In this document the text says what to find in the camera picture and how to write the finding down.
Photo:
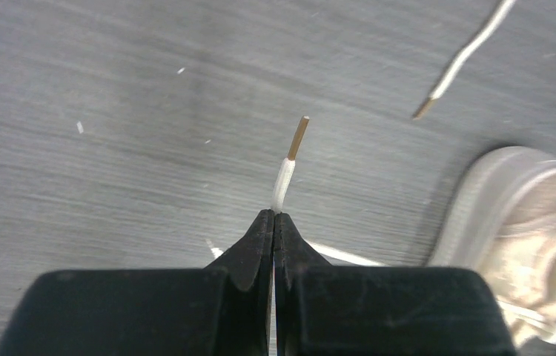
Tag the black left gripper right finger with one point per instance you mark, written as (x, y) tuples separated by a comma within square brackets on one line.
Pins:
[(324, 309)]

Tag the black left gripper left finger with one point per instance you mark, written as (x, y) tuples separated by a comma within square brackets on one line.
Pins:
[(221, 309)]

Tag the beige sneaker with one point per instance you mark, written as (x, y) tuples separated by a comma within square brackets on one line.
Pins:
[(501, 224), (490, 25)]

